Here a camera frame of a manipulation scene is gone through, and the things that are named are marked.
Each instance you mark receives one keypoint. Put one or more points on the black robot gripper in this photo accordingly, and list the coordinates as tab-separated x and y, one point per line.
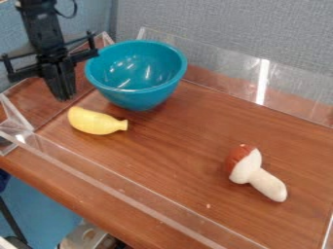
50	53

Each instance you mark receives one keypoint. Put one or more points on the grey metal bracket under table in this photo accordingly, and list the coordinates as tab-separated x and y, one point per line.
86	237

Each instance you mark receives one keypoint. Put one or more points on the yellow toy banana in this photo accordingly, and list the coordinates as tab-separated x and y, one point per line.
93	122

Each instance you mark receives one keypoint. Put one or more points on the clear acrylic tray walls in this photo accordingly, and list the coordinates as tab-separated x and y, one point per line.
151	184

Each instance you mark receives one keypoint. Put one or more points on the brown white toy mushroom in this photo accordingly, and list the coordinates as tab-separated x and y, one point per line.
243	167

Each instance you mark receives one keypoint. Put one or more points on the blue plastic bowl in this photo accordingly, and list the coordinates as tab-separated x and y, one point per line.
136	73

